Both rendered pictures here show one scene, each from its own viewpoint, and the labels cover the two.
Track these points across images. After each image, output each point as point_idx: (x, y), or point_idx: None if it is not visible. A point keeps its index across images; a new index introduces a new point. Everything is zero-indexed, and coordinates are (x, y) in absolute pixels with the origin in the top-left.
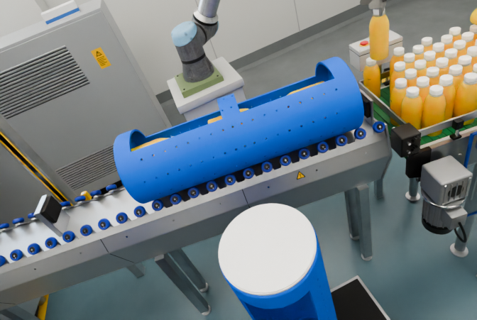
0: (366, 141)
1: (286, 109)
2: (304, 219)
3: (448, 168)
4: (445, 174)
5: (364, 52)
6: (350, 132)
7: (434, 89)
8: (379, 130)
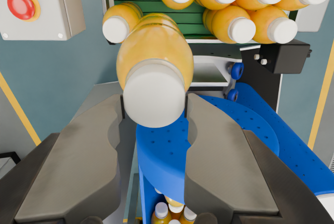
0: (233, 85)
1: None
2: (325, 198)
3: (308, 8)
4: (311, 18)
5: (65, 24)
6: (206, 94)
7: None
8: (242, 72)
